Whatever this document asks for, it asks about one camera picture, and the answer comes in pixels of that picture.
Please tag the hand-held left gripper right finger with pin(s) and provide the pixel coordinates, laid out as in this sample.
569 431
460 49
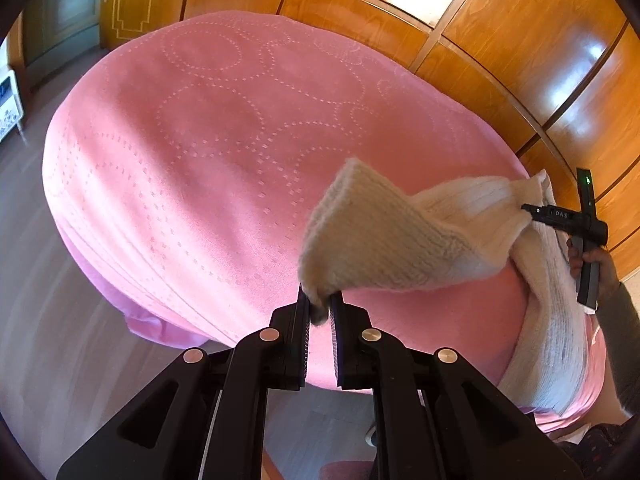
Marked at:
336 332

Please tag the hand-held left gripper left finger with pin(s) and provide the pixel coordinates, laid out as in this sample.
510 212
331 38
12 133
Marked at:
301 327

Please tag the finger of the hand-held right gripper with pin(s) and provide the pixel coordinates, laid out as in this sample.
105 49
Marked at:
531 211

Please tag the white knit sweater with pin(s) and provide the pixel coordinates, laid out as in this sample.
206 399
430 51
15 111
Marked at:
400 240

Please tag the person's right forearm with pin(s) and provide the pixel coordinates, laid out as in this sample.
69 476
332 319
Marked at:
620 330

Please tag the person's right hand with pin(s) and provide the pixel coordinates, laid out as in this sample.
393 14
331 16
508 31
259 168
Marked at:
607 272

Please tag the wooden wardrobe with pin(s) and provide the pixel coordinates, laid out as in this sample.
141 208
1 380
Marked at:
500 35

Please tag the pink bed cover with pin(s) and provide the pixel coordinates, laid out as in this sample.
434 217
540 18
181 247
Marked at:
200 160

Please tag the person's dark dotted trousers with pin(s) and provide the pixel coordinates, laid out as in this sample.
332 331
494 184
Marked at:
605 452

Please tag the white appliance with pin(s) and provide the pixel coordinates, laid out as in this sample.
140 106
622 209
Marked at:
9 105

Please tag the grey-green door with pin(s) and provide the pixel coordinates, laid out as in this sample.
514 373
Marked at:
65 15

